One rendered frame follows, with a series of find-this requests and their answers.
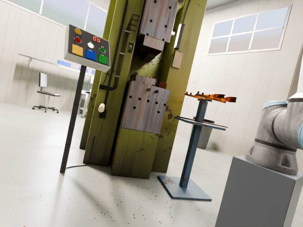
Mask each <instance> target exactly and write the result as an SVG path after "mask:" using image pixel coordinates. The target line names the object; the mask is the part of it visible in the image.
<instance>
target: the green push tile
mask: <svg viewBox="0 0 303 227"><path fill-rule="evenodd" d="M98 62H99V63H102V64H105V65H107V57H105V56H103V55H100V54H98Z"/></svg>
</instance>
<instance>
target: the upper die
mask: <svg viewBox="0 0 303 227"><path fill-rule="evenodd" d="M164 43H165V42H164V41H161V40H158V39H156V38H153V37H150V36H147V35H145V36H144V38H143V39H142V41H141V42H140V44H139V45H138V48H137V52H136V55H139V56H142V57H143V56H144V55H145V54H146V53H147V52H148V51H149V50H150V51H153V52H156V55H155V56H157V55H158V54H159V53H161V52H162V51H163V47H164Z"/></svg>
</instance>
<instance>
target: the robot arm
mask: <svg viewBox="0 0 303 227"><path fill-rule="evenodd" d="M297 149H300V150H303V58H302V64H301V69H300V75H299V81H298V89H297V93H296V94H295V95H293V96H291V97H290V98H289V100H288V101H282V100H274V101H268V102H266V103H265V104H264V107H263V109H262V113H261V117H260V121H259V125H258V128H257V132H256V136H255V140H254V143H253V144H252V146H251V147H250V148H249V150H248V151H247V152H246V154H245V159H247V160H248V161H250V162H252V163H255V164H257V165H259V166H262V167H265V168H268V169H271V170H274V171H277V172H280V173H285V174H289V175H297V173H298V164H297V159H296V152H297Z"/></svg>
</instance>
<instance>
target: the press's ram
mask: <svg viewBox="0 0 303 227"><path fill-rule="evenodd" d="M178 4H179V2H177V1H175V0H145V3H144V6H143V10H142V15H141V20H140V24H139V28H138V34H137V38H136V42H135V46H138V45H139V44H140V42H141V41H142V39H143V38H144V36H145V35H147V36H150V37H153V38H156V39H158V40H161V41H164V42H165V43H164V47H165V46H166V45H168V44H169V43H170V38H171V36H173V35H174V32H173V31H172V30H173V26H174V21H175V16H176V12H177V8H178Z"/></svg>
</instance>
